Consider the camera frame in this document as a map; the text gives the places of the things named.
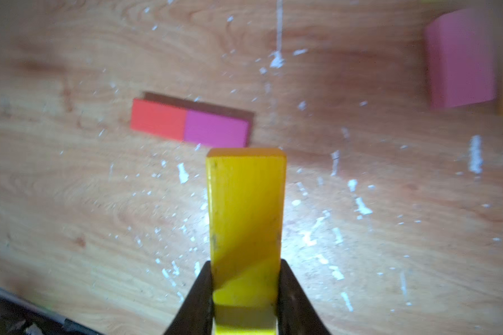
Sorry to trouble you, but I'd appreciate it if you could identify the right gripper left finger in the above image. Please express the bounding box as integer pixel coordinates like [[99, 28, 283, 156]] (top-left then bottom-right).
[[163, 261, 214, 335]]

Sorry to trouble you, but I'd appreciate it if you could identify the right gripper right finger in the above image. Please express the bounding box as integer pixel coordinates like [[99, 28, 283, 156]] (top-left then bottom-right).
[[277, 259, 331, 335]]

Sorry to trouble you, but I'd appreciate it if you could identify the long yellow block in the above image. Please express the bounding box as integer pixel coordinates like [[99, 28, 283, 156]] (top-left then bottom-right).
[[206, 148, 286, 334]]

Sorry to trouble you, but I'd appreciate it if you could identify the small magenta block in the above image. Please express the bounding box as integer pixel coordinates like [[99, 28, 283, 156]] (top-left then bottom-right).
[[184, 110, 250, 148]]

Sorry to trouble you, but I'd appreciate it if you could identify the small red block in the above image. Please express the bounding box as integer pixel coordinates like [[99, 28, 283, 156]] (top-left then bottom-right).
[[130, 99, 187, 141]]

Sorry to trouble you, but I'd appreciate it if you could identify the pink long block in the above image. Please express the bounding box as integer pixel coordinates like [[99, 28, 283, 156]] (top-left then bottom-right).
[[424, 8, 497, 109]]

